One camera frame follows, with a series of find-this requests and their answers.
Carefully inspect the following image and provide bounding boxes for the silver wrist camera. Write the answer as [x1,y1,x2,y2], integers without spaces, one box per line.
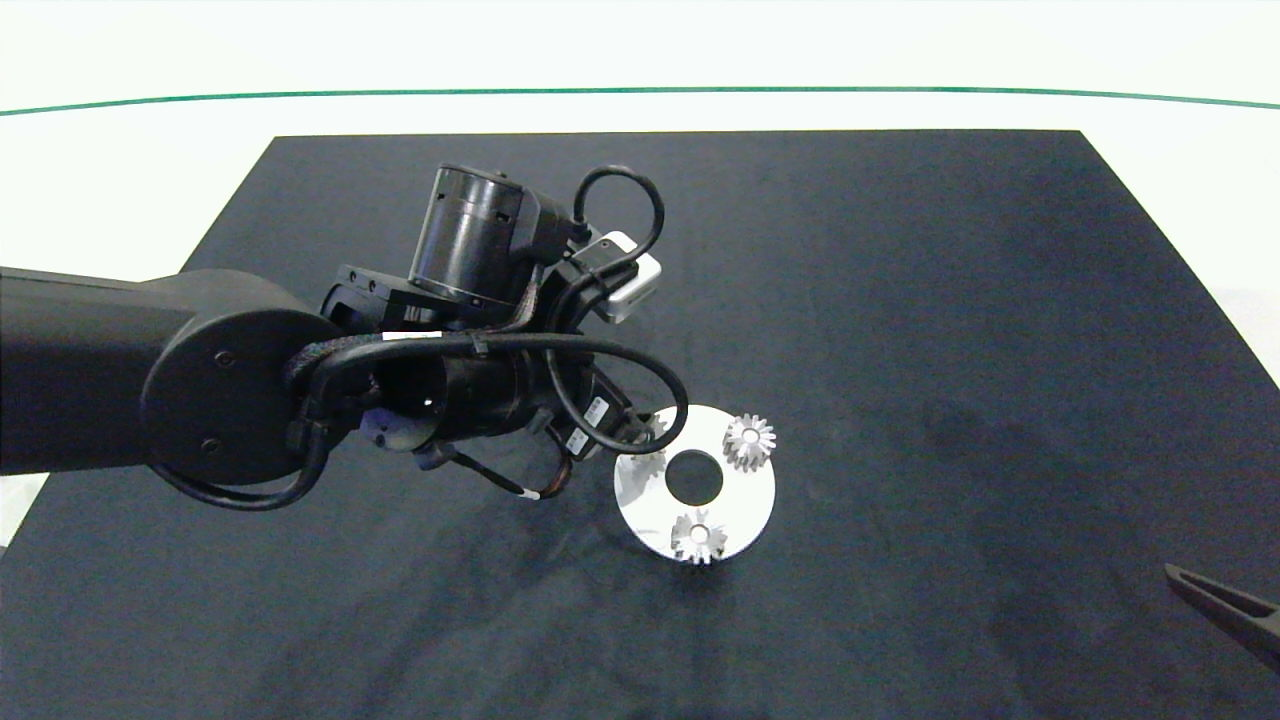
[590,232,663,324]

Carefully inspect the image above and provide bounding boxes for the long black cable loop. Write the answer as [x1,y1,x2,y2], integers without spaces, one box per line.
[285,330,691,461]

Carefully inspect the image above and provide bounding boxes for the round white pin plate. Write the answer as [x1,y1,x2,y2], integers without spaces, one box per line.
[613,405,777,566]

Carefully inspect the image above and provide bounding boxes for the dark rubber mat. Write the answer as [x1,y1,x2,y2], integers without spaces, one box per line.
[0,130,1280,720]

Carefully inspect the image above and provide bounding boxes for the thin cable with white tag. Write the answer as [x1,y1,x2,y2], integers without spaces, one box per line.
[450,448,573,501]

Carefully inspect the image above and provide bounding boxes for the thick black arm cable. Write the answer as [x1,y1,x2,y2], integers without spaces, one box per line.
[150,425,333,512]

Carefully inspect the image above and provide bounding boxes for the black camera cable loop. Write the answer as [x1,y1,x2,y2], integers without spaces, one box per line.
[572,165,667,301]

